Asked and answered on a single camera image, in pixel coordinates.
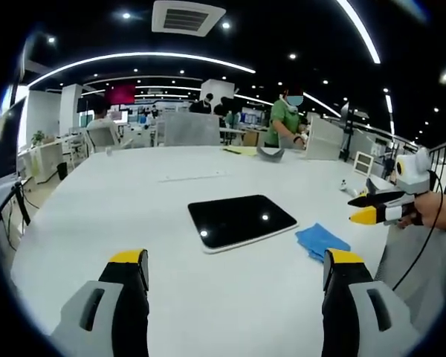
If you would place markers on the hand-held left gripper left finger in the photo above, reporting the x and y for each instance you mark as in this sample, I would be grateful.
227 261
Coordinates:
96 327

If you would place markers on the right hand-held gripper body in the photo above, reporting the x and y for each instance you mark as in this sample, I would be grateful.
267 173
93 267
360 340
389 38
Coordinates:
414 175

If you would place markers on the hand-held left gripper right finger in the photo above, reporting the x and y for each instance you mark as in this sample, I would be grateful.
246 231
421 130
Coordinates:
357 320

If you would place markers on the blue cleaning cloth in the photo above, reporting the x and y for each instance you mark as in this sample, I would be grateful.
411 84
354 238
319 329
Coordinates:
321 240

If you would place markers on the dark mirror with white frame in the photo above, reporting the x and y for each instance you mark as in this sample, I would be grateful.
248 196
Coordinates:
241 219

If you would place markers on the person's right hand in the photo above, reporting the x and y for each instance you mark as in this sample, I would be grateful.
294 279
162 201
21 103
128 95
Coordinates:
436 212

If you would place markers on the small white controller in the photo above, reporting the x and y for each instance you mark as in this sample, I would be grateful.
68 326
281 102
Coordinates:
349 189

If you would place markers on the white framed panel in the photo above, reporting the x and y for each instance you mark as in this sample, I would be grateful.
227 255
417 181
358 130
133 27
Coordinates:
363 163

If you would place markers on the white box panel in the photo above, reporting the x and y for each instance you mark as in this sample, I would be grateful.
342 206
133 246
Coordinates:
325 143

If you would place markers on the monitor on black stand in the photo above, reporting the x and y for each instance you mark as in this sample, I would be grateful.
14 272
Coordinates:
347 126

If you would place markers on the person's grey clothing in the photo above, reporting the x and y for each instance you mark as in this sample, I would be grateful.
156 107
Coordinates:
427 282

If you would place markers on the grey curved headset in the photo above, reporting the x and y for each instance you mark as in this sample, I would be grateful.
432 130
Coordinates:
270 156

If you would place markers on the yellow paper sheet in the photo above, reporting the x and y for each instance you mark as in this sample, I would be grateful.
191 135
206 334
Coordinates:
241 150

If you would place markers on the black waste bin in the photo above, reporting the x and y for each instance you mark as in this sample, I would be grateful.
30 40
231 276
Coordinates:
62 171

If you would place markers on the white office chair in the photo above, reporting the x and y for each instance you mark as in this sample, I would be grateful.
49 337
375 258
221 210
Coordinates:
102 138

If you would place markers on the green potted plant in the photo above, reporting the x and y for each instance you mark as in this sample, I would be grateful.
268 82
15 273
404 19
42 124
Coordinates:
39 137

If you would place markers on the grey partition panel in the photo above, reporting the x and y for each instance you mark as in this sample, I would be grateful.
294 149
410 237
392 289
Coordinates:
191 129

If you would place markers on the dark monitor screen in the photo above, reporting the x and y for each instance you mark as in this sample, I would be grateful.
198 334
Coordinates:
7 141

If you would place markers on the ceiling air vent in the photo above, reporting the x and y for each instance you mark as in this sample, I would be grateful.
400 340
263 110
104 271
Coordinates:
187 16

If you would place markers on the magenta wall sign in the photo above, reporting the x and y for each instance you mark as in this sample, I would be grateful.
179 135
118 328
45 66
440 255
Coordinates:
119 94

